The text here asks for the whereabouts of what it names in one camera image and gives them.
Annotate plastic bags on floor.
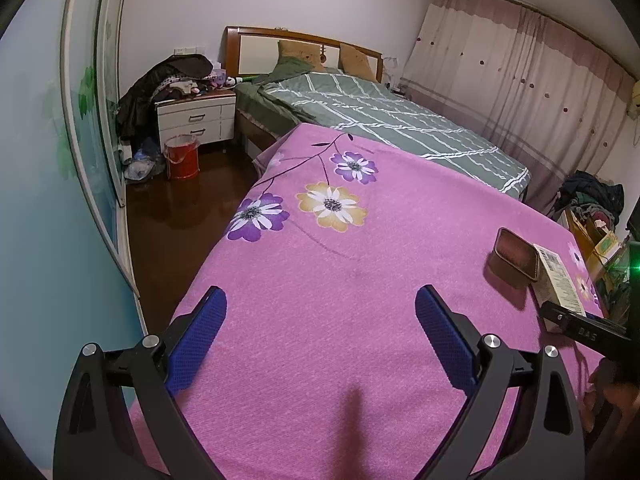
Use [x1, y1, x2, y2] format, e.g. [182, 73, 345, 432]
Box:
[122, 140, 166, 184]

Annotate pink floral blanket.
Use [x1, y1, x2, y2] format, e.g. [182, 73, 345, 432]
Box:
[127, 122, 609, 480]

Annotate red bucket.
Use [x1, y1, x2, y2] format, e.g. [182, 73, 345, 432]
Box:
[164, 134, 200, 181]

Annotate glass wardrobe sliding door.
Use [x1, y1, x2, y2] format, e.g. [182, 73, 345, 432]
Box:
[60, 0, 142, 297]

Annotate wooden bed headboard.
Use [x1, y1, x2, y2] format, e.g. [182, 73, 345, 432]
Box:
[222, 26, 385, 84]

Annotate dark coat pile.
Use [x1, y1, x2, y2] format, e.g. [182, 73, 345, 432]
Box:
[116, 54, 215, 141]

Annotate pile of dark clothes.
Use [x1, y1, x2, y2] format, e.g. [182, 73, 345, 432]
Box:
[555, 170, 626, 234]

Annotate brown pillow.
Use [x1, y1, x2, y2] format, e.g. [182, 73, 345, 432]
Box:
[277, 40, 322, 74]
[340, 43, 379, 81]

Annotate white nightstand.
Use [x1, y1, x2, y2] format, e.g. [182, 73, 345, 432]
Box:
[155, 91, 237, 147]

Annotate cream rounded rectangular food box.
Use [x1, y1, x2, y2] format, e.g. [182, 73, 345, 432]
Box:
[487, 227, 589, 334]

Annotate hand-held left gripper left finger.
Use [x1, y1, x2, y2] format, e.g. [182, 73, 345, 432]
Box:
[52, 286, 229, 480]

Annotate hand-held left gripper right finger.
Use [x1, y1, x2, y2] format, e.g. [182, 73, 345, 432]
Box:
[415, 284, 586, 480]

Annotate small green box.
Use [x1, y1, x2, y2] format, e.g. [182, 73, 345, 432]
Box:
[595, 232, 622, 262]

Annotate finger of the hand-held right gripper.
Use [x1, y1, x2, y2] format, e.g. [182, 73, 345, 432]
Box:
[539, 301, 629, 357]

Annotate green striped quilt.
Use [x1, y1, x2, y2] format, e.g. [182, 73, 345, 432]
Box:
[235, 57, 531, 197]

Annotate pink dotted curtain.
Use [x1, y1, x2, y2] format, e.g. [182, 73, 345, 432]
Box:
[400, 0, 639, 222]

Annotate wooden desk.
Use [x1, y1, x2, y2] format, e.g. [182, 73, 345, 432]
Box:
[560, 207, 632, 312]

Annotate person's right hand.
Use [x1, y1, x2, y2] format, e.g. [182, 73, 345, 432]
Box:
[582, 359, 640, 434]

